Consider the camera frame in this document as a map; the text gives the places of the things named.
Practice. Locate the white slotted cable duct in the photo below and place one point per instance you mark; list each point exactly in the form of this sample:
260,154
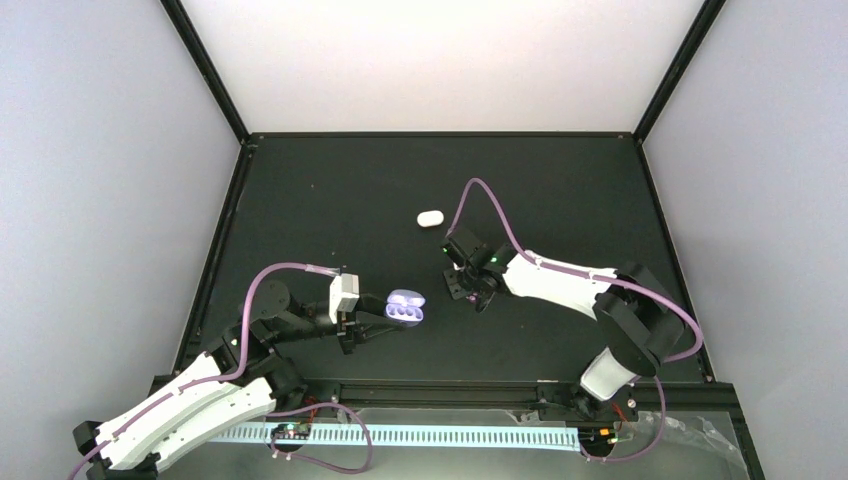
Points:
557,438

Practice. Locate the black enclosure frame post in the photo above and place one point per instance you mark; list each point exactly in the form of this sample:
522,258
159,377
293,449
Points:
181,21

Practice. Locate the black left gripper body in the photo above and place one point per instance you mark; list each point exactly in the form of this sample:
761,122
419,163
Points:
345,326

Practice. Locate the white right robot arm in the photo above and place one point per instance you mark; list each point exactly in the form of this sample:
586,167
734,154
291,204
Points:
628,304

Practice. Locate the white earbud charging case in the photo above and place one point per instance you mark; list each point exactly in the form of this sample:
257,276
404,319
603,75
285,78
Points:
430,218

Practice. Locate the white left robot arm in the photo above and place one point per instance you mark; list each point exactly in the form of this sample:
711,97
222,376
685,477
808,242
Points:
238,377

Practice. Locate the purple earbud charging case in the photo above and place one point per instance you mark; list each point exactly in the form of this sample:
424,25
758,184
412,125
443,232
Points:
405,306

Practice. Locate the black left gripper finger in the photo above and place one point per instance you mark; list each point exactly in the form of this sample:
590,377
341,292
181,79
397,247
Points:
370,327
371,304

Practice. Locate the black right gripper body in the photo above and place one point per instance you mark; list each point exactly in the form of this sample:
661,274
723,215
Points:
463,287

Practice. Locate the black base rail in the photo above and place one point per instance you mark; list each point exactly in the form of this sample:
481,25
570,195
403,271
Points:
551,400

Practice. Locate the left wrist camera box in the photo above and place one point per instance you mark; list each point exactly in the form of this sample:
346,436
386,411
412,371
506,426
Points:
344,294

